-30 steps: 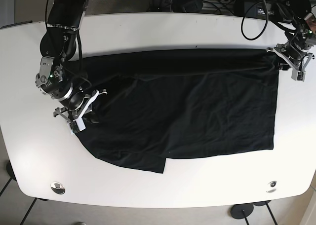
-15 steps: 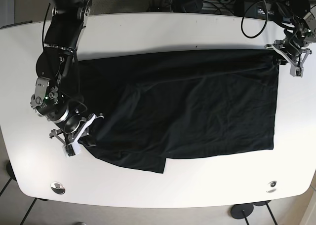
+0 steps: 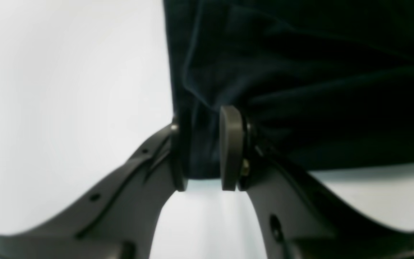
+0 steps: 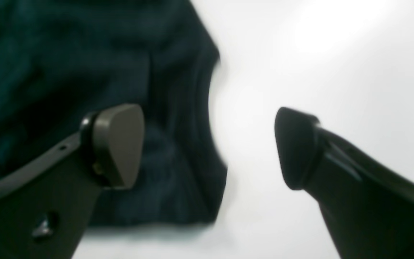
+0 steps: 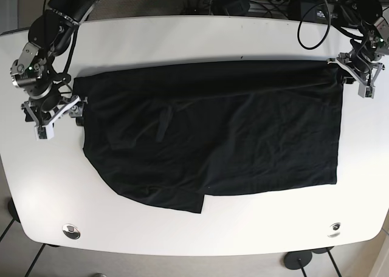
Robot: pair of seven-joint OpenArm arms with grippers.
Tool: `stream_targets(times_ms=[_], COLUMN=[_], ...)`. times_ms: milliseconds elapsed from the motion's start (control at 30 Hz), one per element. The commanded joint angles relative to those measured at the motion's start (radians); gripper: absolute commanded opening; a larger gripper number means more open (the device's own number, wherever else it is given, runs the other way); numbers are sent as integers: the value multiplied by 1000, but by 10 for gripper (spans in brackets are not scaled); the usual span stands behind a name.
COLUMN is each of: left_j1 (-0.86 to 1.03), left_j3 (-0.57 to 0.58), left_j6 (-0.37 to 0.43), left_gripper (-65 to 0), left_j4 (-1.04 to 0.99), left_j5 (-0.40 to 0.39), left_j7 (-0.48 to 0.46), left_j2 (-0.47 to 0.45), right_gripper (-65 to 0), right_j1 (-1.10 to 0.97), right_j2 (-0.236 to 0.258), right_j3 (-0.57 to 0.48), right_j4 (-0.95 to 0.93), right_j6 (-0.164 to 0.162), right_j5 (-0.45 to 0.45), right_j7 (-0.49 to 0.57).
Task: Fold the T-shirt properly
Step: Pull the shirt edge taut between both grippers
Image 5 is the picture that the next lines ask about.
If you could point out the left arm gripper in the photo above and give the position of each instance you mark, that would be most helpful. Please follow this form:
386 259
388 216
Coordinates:
357 68

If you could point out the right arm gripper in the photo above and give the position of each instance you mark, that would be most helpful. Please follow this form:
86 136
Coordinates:
50 109

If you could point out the black T-shirt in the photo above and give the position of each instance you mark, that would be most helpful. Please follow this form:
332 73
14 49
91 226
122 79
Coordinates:
168 136

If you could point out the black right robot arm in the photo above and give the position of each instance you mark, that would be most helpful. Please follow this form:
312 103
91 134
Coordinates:
43 67

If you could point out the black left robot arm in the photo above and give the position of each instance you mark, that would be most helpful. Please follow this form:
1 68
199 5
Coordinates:
363 22

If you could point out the left metal table grommet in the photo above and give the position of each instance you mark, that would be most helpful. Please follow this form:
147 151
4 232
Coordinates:
71 231

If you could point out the metal table grommet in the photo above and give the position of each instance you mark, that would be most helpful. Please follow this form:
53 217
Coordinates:
71 231
334 230

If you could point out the right metal table grommet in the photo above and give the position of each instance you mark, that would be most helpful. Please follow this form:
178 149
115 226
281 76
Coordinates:
334 230

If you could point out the grey sneaker shoe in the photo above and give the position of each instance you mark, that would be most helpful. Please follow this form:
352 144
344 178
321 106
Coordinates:
98 275

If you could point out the black round stand base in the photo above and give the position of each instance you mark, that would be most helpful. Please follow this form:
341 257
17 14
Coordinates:
296 260

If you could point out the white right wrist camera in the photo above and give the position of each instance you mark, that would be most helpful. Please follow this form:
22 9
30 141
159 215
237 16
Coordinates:
44 132

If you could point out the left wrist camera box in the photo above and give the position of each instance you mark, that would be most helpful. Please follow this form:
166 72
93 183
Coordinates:
366 91

